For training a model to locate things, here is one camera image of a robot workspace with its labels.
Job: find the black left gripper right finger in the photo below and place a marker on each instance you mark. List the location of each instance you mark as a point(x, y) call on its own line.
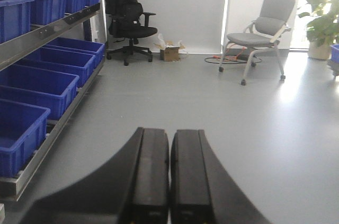
point(202, 191)

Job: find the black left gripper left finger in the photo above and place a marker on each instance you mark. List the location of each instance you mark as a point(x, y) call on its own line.
point(131, 187)

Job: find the steel shelf with bins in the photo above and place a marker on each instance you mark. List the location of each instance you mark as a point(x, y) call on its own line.
point(14, 50)

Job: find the blue bin nearest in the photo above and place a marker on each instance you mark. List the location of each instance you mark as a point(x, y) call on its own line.
point(23, 130)

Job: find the cardboard box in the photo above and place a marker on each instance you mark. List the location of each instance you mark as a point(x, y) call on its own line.
point(169, 51)

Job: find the black office chair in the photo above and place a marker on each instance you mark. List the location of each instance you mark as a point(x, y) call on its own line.
point(128, 20)

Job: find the grey rolling chair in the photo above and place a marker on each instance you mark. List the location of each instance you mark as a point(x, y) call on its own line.
point(262, 34)

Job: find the blue bin at right edge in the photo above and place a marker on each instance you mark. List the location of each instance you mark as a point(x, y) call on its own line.
point(335, 53)

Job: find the potted green plant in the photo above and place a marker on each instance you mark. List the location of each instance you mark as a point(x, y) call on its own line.
point(322, 29)

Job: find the blue bin upper near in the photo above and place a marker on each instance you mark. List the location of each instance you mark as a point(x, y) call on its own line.
point(15, 18)

